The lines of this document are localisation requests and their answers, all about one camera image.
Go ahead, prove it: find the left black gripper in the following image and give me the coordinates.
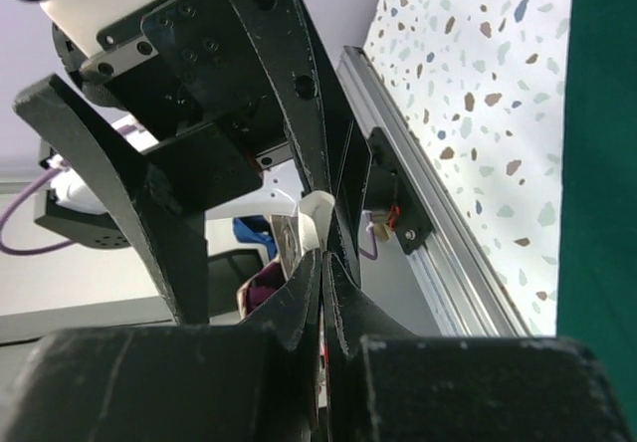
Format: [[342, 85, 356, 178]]
[[13, 0, 371, 325]]

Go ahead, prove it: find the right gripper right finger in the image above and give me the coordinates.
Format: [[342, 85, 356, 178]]
[[322, 253, 423, 441]]

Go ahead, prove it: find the green surgical drape cloth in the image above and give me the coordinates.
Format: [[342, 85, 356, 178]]
[[554, 0, 637, 343]]

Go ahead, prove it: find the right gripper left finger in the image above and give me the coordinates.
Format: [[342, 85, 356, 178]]
[[240, 250, 322, 427]]

